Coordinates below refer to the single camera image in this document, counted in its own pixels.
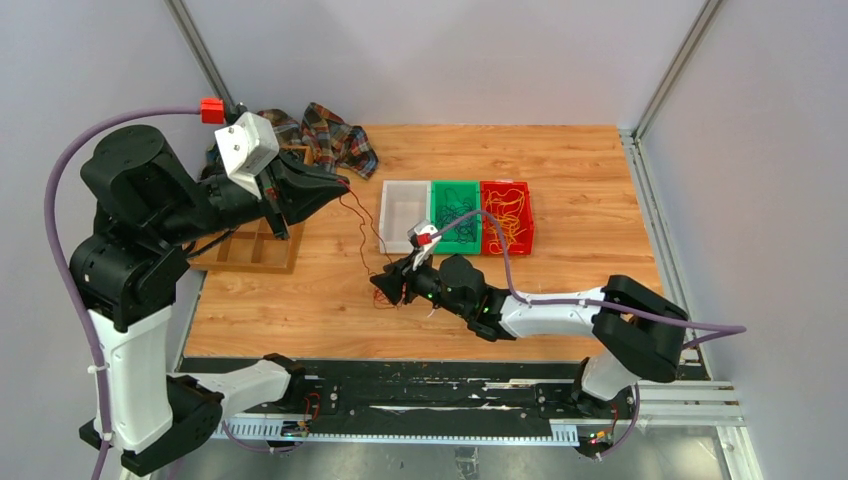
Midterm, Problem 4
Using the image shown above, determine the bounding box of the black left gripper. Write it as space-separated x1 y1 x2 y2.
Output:
151 142 351 245

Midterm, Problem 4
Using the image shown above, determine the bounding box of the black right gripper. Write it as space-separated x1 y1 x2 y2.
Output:
371 249 470 319

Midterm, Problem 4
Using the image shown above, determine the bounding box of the blue cable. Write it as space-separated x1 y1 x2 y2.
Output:
433 188 480 246

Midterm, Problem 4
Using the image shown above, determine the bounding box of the yellow cable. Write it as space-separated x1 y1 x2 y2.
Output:
483 188 529 253

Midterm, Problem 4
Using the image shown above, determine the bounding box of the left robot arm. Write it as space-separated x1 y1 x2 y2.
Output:
70 125 349 476

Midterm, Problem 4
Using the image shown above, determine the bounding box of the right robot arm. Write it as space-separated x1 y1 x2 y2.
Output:
369 255 689 417

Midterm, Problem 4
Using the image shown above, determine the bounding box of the plaid cloth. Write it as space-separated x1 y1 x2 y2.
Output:
258 102 379 180

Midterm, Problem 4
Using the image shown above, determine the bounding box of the white plastic bin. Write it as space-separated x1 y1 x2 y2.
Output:
378 180 432 254

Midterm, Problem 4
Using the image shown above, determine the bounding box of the wooden compartment tray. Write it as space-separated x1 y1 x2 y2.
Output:
188 144 314 274

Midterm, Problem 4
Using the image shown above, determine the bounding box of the green plastic bin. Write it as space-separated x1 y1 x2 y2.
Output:
430 181 483 255

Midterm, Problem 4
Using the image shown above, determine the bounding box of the red plastic bin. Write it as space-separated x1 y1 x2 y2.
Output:
480 181 535 255

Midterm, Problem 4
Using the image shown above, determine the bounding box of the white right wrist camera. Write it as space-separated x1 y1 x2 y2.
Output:
407 219 440 270

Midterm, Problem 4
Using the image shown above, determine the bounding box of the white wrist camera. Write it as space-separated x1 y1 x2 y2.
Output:
200 103 280 200
407 219 440 270

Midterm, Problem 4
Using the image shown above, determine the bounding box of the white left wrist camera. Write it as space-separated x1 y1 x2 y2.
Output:
200 103 280 200

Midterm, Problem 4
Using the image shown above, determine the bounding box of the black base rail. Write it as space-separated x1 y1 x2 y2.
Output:
192 357 743 458

